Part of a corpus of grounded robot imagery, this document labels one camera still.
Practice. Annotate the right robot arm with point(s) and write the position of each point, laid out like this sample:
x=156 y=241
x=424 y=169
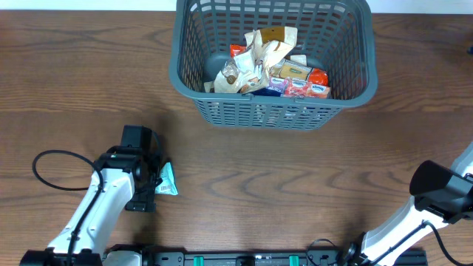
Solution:
x=439 y=197

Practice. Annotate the teal snack packet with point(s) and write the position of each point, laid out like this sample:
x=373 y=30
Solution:
x=168 y=184

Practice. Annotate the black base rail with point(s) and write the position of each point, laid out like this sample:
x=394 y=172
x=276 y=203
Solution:
x=129 y=255

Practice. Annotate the beige snack bag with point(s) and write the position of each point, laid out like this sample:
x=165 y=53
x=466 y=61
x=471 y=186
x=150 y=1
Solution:
x=242 y=73
x=300 y=59
x=268 y=46

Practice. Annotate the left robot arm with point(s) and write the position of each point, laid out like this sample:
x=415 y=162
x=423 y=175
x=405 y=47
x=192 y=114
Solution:
x=124 y=177

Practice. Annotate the blue Kleenex tissue pack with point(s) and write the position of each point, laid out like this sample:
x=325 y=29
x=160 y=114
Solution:
x=293 y=88

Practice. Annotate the red spaghetti packet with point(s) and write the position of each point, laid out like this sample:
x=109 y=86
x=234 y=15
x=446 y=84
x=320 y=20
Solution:
x=289 y=69

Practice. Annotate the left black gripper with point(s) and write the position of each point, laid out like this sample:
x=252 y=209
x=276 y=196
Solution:
x=146 y=196

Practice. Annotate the grey plastic basket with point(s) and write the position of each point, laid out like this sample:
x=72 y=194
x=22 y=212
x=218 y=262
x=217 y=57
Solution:
x=335 y=36

